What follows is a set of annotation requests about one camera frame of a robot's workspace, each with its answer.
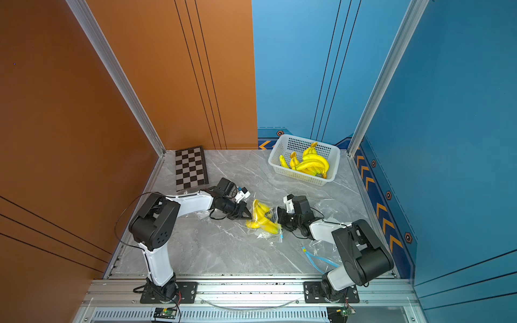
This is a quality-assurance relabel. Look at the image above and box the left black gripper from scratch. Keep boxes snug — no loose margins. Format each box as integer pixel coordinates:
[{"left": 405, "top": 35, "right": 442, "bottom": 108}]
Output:
[{"left": 221, "top": 198, "right": 256, "bottom": 220}]

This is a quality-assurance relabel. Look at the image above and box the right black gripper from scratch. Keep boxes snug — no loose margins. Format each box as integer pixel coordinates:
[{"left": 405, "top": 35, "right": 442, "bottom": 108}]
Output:
[{"left": 264, "top": 206, "right": 303, "bottom": 231}]

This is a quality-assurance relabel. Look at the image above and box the bagged banana bunch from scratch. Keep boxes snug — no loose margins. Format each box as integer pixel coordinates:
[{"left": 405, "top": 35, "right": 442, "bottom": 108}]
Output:
[
  {"left": 296, "top": 154, "right": 330, "bottom": 179},
  {"left": 289, "top": 152, "right": 300, "bottom": 170},
  {"left": 246, "top": 199, "right": 283, "bottom": 243}
]

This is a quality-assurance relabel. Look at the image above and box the clear zip-top bag blue seal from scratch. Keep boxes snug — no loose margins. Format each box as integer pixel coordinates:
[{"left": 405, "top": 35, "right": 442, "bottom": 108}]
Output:
[{"left": 300, "top": 218, "right": 351, "bottom": 273}]

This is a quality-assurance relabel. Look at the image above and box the yellow banana bunch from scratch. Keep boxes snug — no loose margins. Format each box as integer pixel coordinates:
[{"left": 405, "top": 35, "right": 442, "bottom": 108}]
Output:
[{"left": 302, "top": 142, "right": 318, "bottom": 157}]

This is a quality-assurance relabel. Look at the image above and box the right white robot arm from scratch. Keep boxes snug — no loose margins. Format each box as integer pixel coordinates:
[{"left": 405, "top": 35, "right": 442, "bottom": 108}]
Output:
[{"left": 277, "top": 195, "right": 394, "bottom": 302}]

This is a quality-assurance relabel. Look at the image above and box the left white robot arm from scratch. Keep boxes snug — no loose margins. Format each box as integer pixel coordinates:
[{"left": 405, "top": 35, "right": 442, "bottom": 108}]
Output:
[{"left": 129, "top": 178, "right": 251, "bottom": 305}]

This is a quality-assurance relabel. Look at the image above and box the white plastic basket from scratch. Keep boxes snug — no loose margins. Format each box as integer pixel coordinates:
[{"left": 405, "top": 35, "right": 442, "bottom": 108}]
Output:
[{"left": 268, "top": 134, "right": 340, "bottom": 187}]

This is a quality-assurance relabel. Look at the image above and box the brown checkered chessboard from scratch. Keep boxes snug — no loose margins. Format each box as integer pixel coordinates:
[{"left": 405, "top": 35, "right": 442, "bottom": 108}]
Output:
[{"left": 174, "top": 146, "right": 209, "bottom": 192}]

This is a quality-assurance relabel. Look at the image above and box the right green circuit board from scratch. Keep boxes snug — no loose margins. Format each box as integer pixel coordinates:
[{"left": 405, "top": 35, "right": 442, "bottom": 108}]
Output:
[{"left": 327, "top": 307, "right": 356, "bottom": 323}]

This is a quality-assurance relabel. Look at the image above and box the green circuit board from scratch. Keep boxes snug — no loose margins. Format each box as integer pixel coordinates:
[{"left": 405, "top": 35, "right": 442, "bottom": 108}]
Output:
[
  {"left": 153, "top": 308, "right": 179, "bottom": 322},
  {"left": 327, "top": 307, "right": 356, "bottom": 323}
]

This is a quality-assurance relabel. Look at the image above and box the left green circuit board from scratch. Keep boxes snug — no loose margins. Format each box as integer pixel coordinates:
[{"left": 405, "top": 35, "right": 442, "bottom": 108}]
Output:
[{"left": 153, "top": 308, "right": 179, "bottom": 322}]

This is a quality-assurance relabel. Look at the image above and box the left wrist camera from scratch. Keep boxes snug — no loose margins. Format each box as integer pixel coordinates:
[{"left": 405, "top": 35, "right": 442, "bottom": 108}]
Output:
[{"left": 235, "top": 187, "right": 250, "bottom": 203}]

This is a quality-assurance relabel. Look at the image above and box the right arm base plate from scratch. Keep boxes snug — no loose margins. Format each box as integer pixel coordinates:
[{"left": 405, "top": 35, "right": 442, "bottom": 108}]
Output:
[{"left": 303, "top": 281, "right": 360, "bottom": 304}]

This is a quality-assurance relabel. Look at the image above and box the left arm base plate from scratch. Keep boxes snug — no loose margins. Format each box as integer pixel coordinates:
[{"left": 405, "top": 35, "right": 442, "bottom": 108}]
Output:
[{"left": 139, "top": 281, "right": 198, "bottom": 305}]

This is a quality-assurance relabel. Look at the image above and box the aluminium front rail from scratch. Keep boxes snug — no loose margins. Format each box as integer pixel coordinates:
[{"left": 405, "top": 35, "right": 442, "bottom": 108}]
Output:
[{"left": 80, "top": 274, "right": 420, "bottom": 308}]

